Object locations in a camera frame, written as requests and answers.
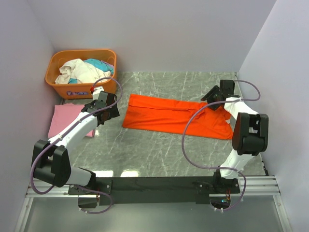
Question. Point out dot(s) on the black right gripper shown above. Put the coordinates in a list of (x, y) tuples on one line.
[(208, 97)]

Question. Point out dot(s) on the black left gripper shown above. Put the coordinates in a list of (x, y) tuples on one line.
[(114, 113)]

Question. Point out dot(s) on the orange t shirt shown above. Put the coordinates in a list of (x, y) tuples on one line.
[(171, 116)]

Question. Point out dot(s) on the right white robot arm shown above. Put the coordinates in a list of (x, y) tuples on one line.
[(250, 136)]

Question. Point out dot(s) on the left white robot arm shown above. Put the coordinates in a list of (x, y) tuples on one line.
[(50, 160)]

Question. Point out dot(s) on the teal garment in tub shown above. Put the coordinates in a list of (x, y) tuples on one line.
[(99, 64)]

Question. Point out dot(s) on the white cream garment in tub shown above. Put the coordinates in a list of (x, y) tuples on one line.
[(65, 72)]

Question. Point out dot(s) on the folded pink t shirt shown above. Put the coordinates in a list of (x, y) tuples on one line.
[(62, 117)]

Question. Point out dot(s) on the orange plastic laundry tub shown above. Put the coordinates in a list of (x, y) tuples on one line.
[(76, 91)]

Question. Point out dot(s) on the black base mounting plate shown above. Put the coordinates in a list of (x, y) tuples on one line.
[(178, 189)]

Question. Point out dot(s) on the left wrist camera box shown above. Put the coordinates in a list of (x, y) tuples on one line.
[(96, 92)]

